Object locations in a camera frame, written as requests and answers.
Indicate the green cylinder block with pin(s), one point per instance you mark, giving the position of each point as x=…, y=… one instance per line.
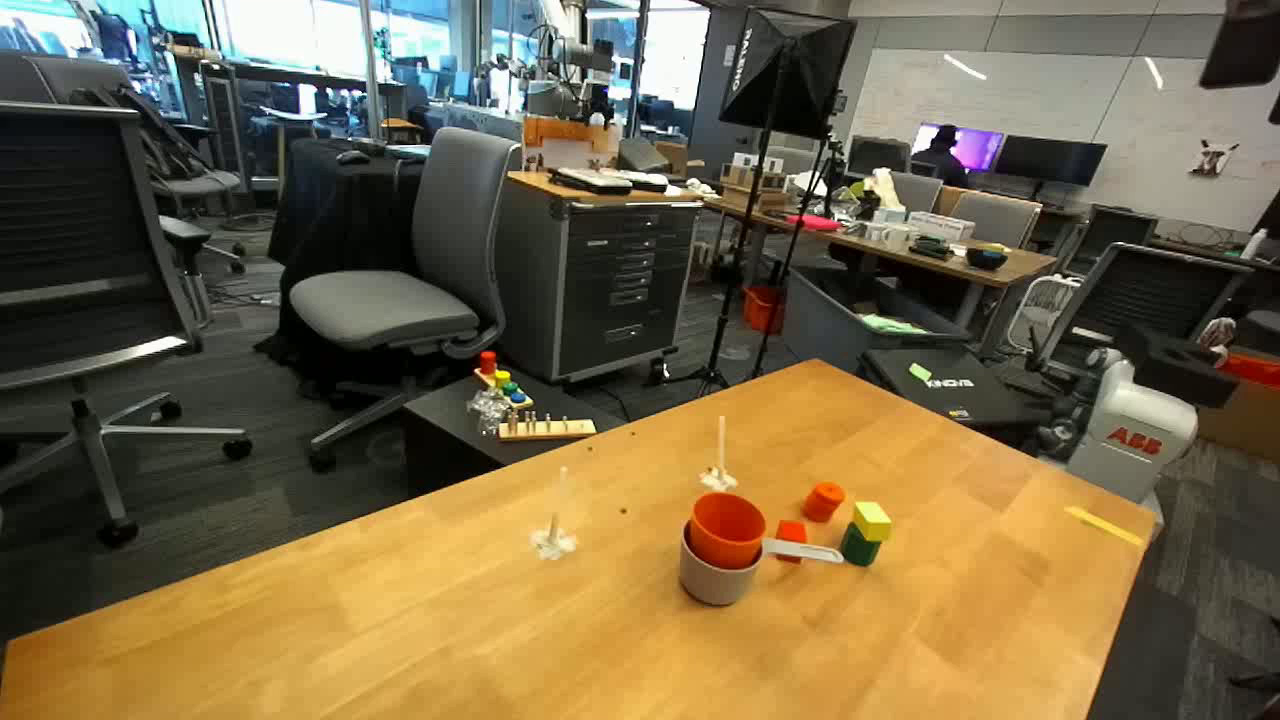
x=856, y=546

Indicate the grey measuring cup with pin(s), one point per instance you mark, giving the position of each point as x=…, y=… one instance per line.
x=725, y=585

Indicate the orange plastic cup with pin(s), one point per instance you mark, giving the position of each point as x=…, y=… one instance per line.
x=725, y=530

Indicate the black mesh office chair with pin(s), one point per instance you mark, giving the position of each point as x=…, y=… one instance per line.
x=87, y=284

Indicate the red cube block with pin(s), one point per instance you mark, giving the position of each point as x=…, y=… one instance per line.
x=798, y=532

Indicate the black softbox light stand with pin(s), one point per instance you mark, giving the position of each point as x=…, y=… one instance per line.
x=787, y=76

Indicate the grey office chair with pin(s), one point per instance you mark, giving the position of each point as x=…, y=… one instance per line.
x=446, y=305

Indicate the colourful wooden toy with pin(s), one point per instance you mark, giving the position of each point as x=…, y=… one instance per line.
x=504, y=408

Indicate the grey drawer cabinet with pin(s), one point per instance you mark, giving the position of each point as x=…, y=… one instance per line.
x=588, y=282

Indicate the yellow cube block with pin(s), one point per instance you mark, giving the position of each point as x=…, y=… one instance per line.
x=875, y=522

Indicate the orange cylinder block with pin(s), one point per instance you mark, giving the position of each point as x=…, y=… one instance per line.
x=823, y=502

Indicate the white ABB robot base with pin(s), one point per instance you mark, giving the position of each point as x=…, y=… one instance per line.
x=1133, y=433

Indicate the white peg stand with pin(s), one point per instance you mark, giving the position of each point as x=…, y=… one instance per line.
x=553, y=543
x=717, y=474

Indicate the yellow tape strip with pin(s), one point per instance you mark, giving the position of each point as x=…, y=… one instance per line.
x=1105, y=526

